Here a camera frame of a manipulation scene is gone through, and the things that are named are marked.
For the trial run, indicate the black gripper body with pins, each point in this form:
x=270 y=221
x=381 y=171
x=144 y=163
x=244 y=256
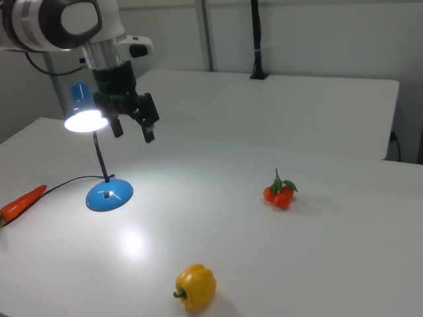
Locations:
x=114 y=86

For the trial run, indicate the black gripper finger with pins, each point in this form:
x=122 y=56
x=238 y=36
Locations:
x=148 y=112
x=116 y=127

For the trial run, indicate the blue desk lamp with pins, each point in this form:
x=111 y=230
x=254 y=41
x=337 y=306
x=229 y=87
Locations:
x=109 y=198

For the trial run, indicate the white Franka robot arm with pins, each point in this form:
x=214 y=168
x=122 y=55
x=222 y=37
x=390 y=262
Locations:
x=109 y=16

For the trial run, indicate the orange plastic carrot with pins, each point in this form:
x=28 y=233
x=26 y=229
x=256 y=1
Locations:
x=23 y=203

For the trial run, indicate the toy orange cluster with leaves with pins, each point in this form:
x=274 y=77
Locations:
x=281 y=199

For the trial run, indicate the yellow plastic bell pepper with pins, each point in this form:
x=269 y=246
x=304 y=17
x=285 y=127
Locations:
x=198 y=284

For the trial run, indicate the grey metal wall post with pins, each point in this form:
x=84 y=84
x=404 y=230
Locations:
x=206 y=33

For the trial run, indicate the black clamped camera pole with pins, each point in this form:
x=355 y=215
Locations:
x=256 y=33

